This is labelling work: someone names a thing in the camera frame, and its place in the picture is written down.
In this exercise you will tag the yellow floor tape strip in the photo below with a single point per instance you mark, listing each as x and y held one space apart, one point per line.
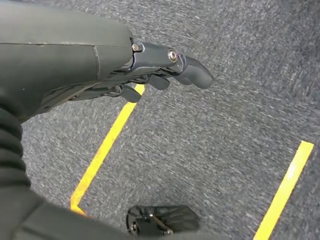
284 190
105 147

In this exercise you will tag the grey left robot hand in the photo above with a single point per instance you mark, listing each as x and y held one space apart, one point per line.
62 56

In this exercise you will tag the black robot foot plate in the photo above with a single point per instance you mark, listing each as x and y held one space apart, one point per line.
170 217

